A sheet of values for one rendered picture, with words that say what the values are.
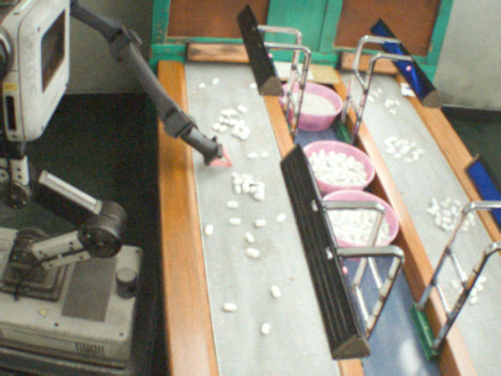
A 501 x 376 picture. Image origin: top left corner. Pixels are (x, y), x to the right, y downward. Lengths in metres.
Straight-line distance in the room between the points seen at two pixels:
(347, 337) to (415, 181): 1.16
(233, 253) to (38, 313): 0.66
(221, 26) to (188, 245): 1.18
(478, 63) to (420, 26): 1.45
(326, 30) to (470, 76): 1.79
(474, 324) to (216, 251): 0.79
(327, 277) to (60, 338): 0.97
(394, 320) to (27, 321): 1.12
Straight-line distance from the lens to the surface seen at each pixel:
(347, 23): 2.72
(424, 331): 1.73
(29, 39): 1.34
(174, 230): 1.76
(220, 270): 1.70
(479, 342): 1.75
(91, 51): 3.60
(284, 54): 2.70
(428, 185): 2.22
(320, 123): 2.43
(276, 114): 2.34
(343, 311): 1.17
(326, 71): 2.72
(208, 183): 1.98
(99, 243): 1.75
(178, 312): 1.55
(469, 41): 4.12
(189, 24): 2.60
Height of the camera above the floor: 1.96
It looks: 38 degrees down
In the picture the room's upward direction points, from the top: 9 degrees clockwise
